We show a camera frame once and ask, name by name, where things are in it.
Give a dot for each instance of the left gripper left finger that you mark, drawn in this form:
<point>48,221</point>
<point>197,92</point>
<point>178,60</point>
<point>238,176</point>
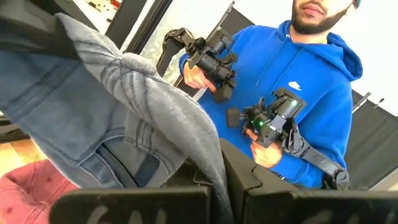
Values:
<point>130,205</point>

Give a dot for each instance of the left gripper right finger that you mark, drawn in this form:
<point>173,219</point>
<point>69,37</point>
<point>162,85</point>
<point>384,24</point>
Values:
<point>280,205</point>

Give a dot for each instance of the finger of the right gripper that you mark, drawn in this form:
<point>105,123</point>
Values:
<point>28,28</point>

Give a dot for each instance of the blue denim baseball cap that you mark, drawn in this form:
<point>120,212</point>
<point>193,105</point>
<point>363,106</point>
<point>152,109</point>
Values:
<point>124,109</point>

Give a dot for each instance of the maroon baseball cap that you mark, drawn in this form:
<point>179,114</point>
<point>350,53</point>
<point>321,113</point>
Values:
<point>34,193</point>

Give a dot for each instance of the person's left hand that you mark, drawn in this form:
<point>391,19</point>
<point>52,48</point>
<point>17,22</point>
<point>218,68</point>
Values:
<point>265,154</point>

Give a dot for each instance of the person's hand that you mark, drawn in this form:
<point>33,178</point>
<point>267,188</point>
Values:
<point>265,154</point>
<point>196,77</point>

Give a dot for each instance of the black partition panel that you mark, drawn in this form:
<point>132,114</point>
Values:
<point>373,149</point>

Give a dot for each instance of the person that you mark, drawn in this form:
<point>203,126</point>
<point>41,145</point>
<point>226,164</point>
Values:
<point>311,77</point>

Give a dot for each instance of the person's right hand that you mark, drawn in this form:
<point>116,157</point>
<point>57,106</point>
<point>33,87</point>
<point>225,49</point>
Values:
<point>196,77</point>

